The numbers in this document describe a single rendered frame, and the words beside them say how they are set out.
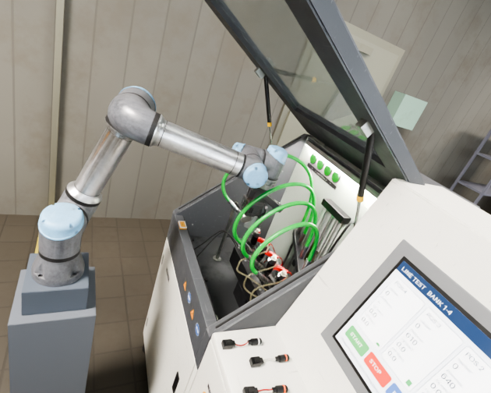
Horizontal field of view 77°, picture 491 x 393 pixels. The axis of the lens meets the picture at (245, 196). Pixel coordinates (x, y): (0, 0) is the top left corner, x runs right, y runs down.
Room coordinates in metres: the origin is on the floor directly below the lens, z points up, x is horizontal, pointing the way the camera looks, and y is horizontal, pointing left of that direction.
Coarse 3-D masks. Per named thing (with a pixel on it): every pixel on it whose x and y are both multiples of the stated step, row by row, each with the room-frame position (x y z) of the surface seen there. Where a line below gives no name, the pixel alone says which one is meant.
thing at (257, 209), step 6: (252, 192) 1.03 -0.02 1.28; (258, 192) 1.03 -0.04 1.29; (246, 198) 1.03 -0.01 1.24; (252, 198) 1.03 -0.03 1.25; (240, 204) 1.06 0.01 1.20; (246, 204) 1.02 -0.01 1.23; (258, 204) 1.02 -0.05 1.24; (264, 204) 1.04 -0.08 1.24; (252, 210) 1.02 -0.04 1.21; (258, 210) 1.03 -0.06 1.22; (252, 216) 1.01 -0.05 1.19
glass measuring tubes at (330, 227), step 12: (324, 204) 1.17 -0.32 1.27; (336, 204) 1.17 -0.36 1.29; (324, 216) 1.18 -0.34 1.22; (336, 216) 1.10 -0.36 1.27; (348, 216) 1.10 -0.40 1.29; (324, 228) 1.16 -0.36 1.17; (336, 228) 1.08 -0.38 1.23; (312, 240) 1.19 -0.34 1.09; (324, 240) 1.11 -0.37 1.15; (324, 252) 1.08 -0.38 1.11
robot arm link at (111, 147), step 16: (144, 96) 0.88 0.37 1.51; (112, 128) 0.85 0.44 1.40; (96, 144) 0.88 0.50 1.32; (112, 144) 0.86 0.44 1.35; (128, 144) 0.89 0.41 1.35; (96, 160) 0.85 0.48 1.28; (112, 160) 0.86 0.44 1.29; (80, 176) 0.85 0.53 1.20; (96, 176) 0.85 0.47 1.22; (64, 192) 0.84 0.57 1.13; (80, 192) 0.84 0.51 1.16; (96, 192) 0.86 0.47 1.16; (96, 208) 0.88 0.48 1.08
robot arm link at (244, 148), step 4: (236, 144) 1.00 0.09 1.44; (240, 144) 1.00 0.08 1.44; (244, 144) 1.01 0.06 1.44; (232, 148) 1.02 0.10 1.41; (236, 148) 0.98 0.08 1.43; (240, 148) 0.99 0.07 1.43; (244, 148) 1.00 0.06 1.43; (248, 148) 1.00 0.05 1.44; (252, 148) 1.00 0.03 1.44; (256, 148) 1.02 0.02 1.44; (244, 152) 0.97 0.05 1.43; (248, 152) 0.96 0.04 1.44; (252, 152) 0.96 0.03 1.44; (256, 152) 0.99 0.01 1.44; (260, 152) 1.02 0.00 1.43; (264, 152) 1.02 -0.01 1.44; (260, 156) 1.01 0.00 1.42; (264, 156) 1.01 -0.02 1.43; (264, 160) 1.01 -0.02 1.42
